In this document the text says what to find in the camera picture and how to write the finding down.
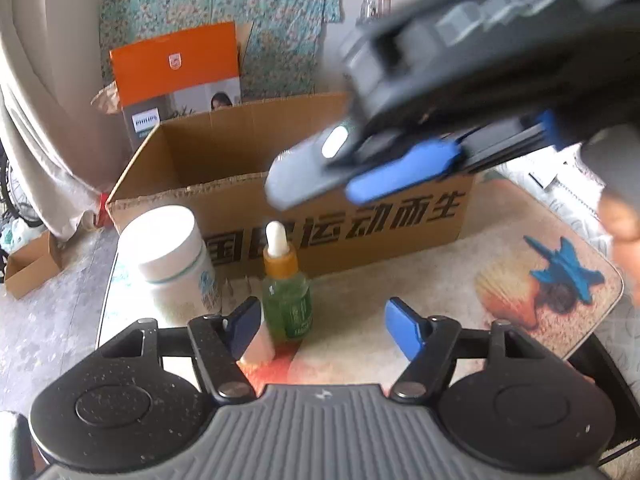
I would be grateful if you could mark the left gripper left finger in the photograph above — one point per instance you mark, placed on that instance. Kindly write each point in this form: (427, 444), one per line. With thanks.
(147, 394)

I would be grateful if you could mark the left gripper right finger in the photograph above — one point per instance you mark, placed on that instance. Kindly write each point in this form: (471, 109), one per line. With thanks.
(498, 394)

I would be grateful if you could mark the white plastic jar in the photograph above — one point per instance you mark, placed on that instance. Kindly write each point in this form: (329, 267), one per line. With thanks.
(165, 251)

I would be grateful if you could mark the green dropper bottle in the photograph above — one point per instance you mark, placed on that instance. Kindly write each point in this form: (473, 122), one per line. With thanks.
(286, 297)

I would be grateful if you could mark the right hand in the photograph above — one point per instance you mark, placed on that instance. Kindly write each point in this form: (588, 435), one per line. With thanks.
(622, 223)

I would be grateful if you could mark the beach print table mat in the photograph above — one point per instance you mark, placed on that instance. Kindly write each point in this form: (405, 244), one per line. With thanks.
(473, 248)

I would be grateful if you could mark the small cardboard box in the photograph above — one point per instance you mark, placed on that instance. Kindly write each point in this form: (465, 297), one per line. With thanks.
(32, 265)

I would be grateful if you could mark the brown cardboard box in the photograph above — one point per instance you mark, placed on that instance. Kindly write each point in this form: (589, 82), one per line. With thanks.
(232, 168)

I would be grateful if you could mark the beige curtain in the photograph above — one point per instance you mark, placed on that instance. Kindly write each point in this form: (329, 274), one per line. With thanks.
(66, 152)

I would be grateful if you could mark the orange Philips box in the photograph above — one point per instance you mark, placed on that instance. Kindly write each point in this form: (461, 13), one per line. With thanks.
(196, 70)

